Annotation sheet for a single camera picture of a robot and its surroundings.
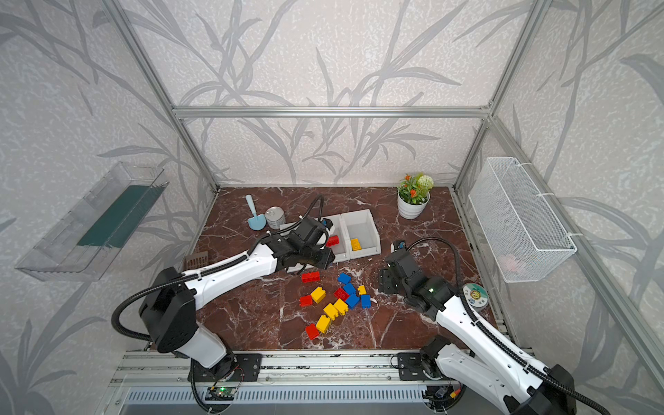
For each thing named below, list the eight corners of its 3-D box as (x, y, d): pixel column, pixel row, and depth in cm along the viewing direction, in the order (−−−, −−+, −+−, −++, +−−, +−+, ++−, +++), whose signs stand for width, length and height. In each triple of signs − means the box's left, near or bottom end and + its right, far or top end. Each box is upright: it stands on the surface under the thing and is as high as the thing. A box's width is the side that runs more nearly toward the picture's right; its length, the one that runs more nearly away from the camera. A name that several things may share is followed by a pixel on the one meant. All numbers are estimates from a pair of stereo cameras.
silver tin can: (266, 229, 108) (262, 220, 103) (270, 215, 113) (266, 206, 108) (283, 229, 108) (280, 220, 103) (286, 215, 113) (284, 206, 108)
